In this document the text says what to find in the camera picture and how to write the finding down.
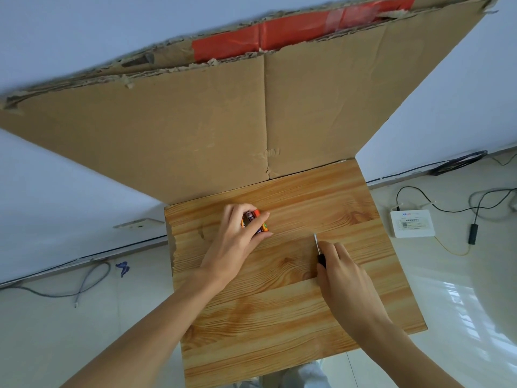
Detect person's right hand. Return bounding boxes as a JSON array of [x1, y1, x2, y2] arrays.
[[315, 241, 393, 340]]

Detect person's left hand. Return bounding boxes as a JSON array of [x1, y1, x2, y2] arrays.
[[200, 203, 275, 289]]

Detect black handle screwdriver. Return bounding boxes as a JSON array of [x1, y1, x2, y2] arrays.
[[313, 233, 328, 269]]

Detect person's right forearm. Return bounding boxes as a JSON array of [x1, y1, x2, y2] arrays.
[[352, 318, 465, 388]]

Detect person's left forearm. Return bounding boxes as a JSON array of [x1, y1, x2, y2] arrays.
[[60, 270, 232, 388]]

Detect person's grey trousers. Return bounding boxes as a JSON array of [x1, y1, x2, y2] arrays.
[[258, 359, 330, 388]]

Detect wood grain cabinet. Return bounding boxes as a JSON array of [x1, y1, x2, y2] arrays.
[[163, 158, 429, 388]]

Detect white router box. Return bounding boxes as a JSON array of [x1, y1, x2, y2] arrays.
[[389, 209, 437, 239]]

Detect large brown cardboard sheet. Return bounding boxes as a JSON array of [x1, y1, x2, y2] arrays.
[[0, 0, 504, 205]]

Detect grey network cable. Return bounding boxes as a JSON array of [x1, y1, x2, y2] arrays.
[[0, 260, 112, 308]]

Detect black adapter cable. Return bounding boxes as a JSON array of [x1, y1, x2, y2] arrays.
[[395, 185, 517, 245]]

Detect black cable bundle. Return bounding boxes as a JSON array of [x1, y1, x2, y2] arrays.
[[365, 151, 490, 184]]

